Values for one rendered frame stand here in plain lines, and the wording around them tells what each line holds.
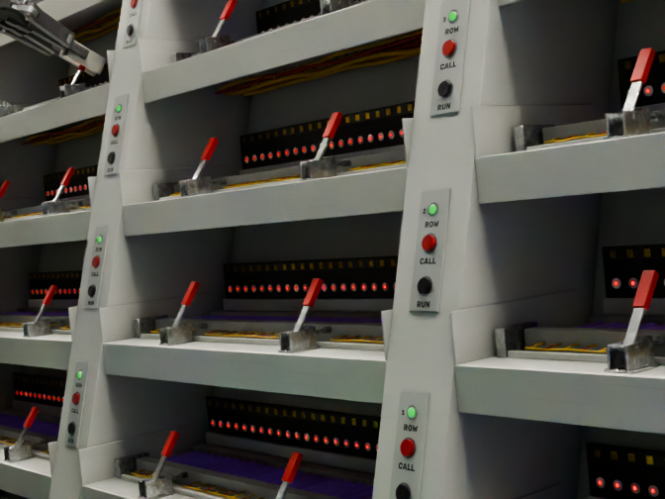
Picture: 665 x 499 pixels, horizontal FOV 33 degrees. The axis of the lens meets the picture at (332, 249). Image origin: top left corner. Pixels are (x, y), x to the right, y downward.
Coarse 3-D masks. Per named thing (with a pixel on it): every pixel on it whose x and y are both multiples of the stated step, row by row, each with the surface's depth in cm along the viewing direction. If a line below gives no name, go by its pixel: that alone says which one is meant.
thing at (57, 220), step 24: (72, 168) 186; (96, 168) 207; (0, 192) 206; (48, 192) 224; (72, 192) 216; (0, 216) 205; (24, 216) 201; (48, 216) 180; (72, 216) 174; (0, 240) 196; (24, 240) 188; (48, 240) 181; (72, 240) 174
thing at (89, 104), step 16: (112, 64) 172; (80, 96) 179; (96, 96) 175; (32, 112) 194; (48, 112) 189; (64, 112) 184; (80, 112) 180; (96, 112) 176; (0, 128) 204; (16, 128) 199; (32, 128) 194; (48, 128) 189; (64, 128) 222; (80, 128) 203; (96, 128) 202; (32, 144) 223; (48, 144) 225
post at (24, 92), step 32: (32, 0) 229; (0, 64) 224; (32, 64) 228; (64, 64) 233; (0, 96) 224; (32, 96) 228; (0, 160) 223; (32, 160) 227; (32, 192) 227; (0, 256) 222; (32, 256) 227; (0, 288) 222; (0, 384) 221
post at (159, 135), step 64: (128, 0) 172; (192, 0) 170; (256, 0) 178; (128, 64) 168; (128, 128) 164; (192, 128) 170; (128, 256) 162; (192, 256) 169; (128, 384) 161; (192, 384) 168; (64, 448) 162
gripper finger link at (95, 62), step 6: (84, 48) 187; (72, 54) 186; (90, 54) 188; (96, 54) 189; (78, 60) 187; (84, 60) 187; (90, 60) 188; (96, 60) 189; (102, 60) 189; (90, 66) 188; (96, 66) 189; (102, 66) 189; (96, 72) 189
